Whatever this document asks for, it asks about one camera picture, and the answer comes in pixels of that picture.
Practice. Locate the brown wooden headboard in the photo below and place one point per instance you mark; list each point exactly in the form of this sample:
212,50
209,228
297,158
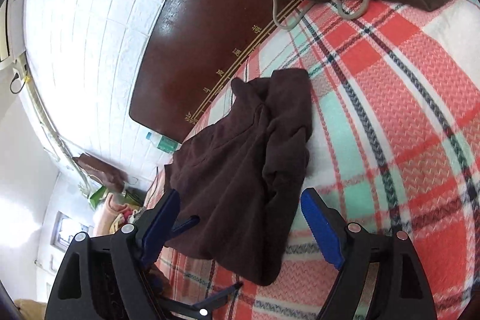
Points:
187,42

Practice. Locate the red plaid blanket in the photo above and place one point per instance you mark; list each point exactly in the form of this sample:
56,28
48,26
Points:
375,117

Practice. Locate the person's tan puffer jacket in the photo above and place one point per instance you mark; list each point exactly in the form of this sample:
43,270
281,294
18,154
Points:
32,310

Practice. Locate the green label plastic bottle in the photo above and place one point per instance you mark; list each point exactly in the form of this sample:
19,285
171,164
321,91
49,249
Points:
162,142

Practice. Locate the pink cloth pile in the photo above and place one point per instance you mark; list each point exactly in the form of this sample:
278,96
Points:
116,213

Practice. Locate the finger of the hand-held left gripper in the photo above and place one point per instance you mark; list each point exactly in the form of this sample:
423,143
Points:
215,301
184,224

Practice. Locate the brown hanging bag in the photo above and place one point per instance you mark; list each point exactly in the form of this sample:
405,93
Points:
101,170

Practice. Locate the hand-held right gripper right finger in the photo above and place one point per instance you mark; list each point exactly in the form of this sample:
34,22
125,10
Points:
322,226

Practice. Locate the dark maroon fleece garment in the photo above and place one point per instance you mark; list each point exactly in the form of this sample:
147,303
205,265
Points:
232,173

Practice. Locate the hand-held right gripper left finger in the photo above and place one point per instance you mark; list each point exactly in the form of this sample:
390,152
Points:
161,226

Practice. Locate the green box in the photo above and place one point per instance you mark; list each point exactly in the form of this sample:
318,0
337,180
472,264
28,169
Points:
98,197

